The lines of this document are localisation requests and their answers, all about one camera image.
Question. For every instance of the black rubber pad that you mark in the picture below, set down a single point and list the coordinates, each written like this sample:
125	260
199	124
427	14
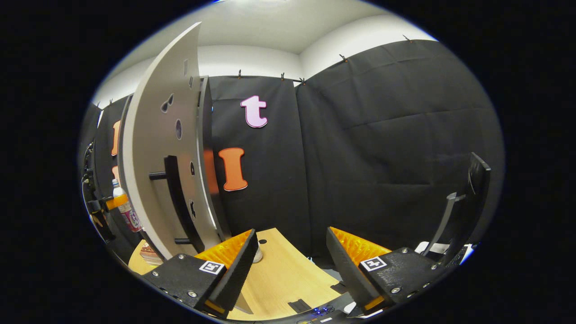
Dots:
338	288
299	306

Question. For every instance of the cream cabinet door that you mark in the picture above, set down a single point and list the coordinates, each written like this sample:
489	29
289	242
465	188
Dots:
153	135

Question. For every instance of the row of black cloth clamps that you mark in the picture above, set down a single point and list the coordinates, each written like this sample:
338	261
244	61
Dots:
343	58

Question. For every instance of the black backdrop cloth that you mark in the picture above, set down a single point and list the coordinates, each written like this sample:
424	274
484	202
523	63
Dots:
360	157

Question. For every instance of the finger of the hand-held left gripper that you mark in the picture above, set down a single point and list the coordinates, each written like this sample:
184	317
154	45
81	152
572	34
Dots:
118	201

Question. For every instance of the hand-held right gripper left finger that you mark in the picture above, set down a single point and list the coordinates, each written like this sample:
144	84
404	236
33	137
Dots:
234	279

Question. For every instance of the small white round object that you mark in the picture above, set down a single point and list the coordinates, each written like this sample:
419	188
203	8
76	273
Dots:
258	257

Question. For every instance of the brown cover book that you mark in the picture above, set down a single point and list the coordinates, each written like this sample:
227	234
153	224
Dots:
150	254

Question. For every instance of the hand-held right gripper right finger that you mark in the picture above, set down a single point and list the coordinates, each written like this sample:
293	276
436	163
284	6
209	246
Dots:
348	274

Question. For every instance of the silver bottle with pink label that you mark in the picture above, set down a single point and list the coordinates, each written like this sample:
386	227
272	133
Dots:
130	218

